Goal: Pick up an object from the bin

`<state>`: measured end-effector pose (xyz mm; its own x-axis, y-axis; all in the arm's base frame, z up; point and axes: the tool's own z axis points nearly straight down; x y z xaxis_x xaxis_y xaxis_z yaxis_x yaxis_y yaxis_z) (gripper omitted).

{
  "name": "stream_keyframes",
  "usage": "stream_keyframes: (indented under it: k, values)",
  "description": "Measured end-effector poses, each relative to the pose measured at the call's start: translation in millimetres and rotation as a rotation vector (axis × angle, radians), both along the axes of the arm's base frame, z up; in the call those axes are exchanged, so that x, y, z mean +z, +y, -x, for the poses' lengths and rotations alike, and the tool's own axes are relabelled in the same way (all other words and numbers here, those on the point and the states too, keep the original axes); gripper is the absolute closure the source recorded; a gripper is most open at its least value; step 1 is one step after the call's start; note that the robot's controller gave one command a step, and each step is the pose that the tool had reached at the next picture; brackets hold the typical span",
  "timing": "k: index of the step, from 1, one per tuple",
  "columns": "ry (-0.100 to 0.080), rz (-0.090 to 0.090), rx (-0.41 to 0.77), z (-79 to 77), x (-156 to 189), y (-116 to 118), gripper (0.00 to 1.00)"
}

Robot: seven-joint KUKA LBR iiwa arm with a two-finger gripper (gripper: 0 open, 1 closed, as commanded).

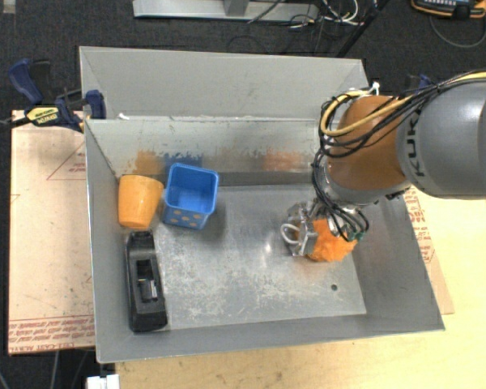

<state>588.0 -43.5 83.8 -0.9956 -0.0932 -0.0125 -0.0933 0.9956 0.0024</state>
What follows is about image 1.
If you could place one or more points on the orange crumpled sponge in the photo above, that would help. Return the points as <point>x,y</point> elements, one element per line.
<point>331,249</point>

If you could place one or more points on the black tape dispenser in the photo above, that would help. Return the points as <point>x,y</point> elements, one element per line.
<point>143,310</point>

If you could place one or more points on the grey metal bin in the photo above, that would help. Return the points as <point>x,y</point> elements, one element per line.
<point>243,266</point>

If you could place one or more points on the brown cardboard board, red print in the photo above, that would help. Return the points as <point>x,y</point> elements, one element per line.
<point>44,225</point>

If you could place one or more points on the orange plastic cup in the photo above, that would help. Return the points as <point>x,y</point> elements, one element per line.
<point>138,201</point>

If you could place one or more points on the blue square cup, orange dots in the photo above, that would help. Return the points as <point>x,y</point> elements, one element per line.
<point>189,195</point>

